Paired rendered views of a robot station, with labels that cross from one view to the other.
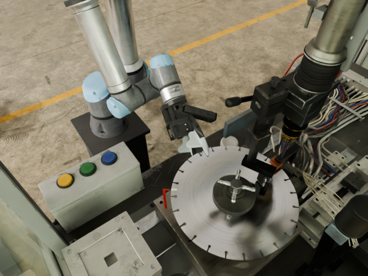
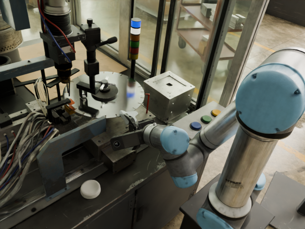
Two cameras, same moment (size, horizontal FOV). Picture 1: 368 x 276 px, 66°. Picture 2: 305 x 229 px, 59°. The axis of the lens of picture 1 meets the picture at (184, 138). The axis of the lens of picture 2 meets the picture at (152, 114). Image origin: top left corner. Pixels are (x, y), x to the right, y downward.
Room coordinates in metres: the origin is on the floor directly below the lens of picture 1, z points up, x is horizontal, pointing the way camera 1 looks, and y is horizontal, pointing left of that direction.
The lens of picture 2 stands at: (1.30, -0.11, 1.60)
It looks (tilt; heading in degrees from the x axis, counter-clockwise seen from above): 39 degrees down; 168
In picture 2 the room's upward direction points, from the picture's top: 8 degrees clockwise
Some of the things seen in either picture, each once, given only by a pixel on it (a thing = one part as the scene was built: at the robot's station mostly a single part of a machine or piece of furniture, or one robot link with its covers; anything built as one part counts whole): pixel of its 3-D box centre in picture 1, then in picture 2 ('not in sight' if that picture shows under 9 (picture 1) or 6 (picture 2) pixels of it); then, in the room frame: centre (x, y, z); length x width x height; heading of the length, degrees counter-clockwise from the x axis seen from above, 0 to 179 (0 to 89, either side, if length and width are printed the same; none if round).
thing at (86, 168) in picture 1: (87, 169); (206, 120); (0.48, 0.29, 0.90); 0.04 x 0.04 x 0.02
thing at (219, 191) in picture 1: (234, 191); (104, 89); (0.37, -0.13, 0.96); 0.11 x 0.11 x 0.03
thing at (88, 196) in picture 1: (96, 185); (199, 131); (0.47, 0.28, 0.82); 0.28 x 0.11 x 0.15; 126
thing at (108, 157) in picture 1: (109, 158); (195, 126); (0.53, 0.23, 0.90); 0.04 x 0.04 x 0.02
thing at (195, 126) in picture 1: (195, 130); (130, 122); (0.58, -0.04, 0.97); 0.09 x 0.02 x 0.05; 24
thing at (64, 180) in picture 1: (65, 180); (216, 113); (0.44, 0.35, 0.90); 0.04 x 0.04 x 0.02
